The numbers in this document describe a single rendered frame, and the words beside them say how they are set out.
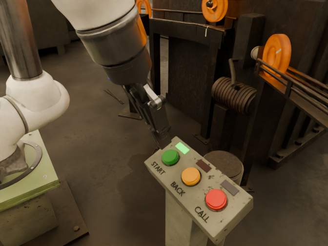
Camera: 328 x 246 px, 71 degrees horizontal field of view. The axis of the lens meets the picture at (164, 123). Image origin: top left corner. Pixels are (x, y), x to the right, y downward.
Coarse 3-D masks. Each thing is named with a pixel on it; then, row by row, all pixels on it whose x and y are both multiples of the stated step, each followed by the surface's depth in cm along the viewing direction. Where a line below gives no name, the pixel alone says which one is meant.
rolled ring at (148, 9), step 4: (140, 0) 170; (144, 0) 166; (136, 4) 176; (140, 4) 175; (144, 4) 167; (148, 4) 166; (140, 8) 178; (148, 8) 166; (140, 12) 179; (148, 12) 167
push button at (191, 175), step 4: (188, 168) 51; (192, 168) 51; (184, 172) 51; (188, 172) 50; (192, 172) 50; (196, 172) 50; (184, 176) 50; (188, 176) 50; (192, 176) 49; (196, 176) 49; (184, 180) 50; (188, 180) 49; (192, 180) 49; (196, 180) 49; (188, 184) 49; (192, 184) 49
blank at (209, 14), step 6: (204, 0) 122; (216, 0) 116; (222, 0) 113; (204, 6) 123; (222, 6) 114; (204, 12) 125; (210, 12) 121; (216, 12) 118; (222, 12) 115; (210, 18) 122; (216, 18) 119; (222, 18) 120
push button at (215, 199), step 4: (208, 192) 46; (212, 192) 46; (216, 192) 46; (220, 192) 45; (208, 196) 45; (212, 196) 45; (216, 196) 45; (220, 196) 45; (224, 196) 45; (208, 200) 45; (212, 200) 45; (216, 200) 44; (220, 200) 44; (224, 200) 44; (208, 204) 45; (212, 204) 44; (216, 204) 44; (220, 204) 44; (224, 204) 44; (212, 208) 44; (216, 208) 44; (220, 208) 44
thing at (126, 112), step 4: (140, 16) 155; (144, 16) 147; (148, 16) 152; (144, 20) 148; (148, 20) 154; (144, 24) 149; (148, 24) 155; (144, 28) 150; (148, 28) 156; (148, 32) 157; (128, 104) 196; (132, 104) 181; (124, 108) 190; (128, 108) 190; (132, 108) 183; (124, 112) 185; (128, 112) 185; (132, 112) 185; (136, 112) 184; (124, 116) 181; (128, 116) 181; (132, 116) 181; (136, 116) 181
